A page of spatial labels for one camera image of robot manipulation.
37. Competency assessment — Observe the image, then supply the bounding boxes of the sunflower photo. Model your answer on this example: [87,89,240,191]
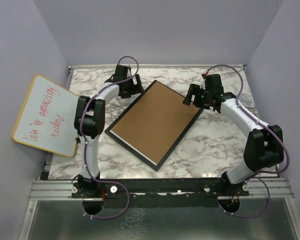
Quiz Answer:
[109,130,158,166]

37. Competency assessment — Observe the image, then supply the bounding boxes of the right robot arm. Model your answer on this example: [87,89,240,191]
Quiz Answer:
[182,74,284,196]

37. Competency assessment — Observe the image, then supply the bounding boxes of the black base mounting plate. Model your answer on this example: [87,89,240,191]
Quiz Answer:
[71,177,249,209]

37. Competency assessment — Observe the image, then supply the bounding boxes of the brown backing board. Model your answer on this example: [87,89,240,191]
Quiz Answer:
[109,81,201,166]

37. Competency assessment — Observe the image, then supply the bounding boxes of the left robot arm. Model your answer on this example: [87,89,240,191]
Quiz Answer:
[74,64,144,198]

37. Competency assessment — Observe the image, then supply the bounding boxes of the aluminium rail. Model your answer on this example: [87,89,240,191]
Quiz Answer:
[28,178,295,201]

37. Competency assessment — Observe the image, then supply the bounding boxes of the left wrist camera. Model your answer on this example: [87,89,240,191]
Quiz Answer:
[113,64,132,82]

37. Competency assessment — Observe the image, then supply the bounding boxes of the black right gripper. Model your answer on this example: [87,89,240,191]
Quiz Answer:
[182,83,212,111]

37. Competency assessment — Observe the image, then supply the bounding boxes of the yellow rimmed whiteboard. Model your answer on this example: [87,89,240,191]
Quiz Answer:
[12,74,79,158]

